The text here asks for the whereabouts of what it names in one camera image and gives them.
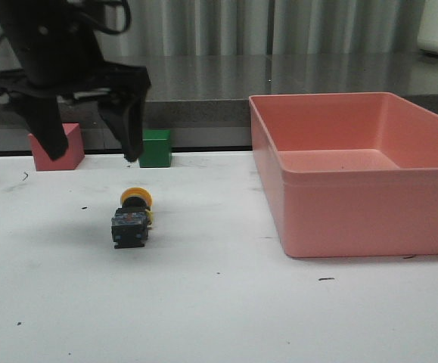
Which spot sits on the yellow push button switch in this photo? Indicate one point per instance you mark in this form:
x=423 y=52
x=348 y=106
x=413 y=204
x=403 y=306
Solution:
x=131 y=222

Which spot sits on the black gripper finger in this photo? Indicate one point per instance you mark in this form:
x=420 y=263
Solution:
x=122 y=110
x=43 y=120

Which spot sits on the pink plastic bin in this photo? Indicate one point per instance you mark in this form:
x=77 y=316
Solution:
x=348 y=174

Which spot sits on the green cube block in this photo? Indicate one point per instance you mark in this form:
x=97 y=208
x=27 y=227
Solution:
x=157 y=152

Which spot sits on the pink cube block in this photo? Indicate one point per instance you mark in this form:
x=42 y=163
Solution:
x=69 y=161

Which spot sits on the grey counter shelf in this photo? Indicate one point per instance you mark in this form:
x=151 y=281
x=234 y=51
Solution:
x=279 y=94

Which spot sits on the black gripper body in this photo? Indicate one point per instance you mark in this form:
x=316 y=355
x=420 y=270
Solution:
x=58 y=53

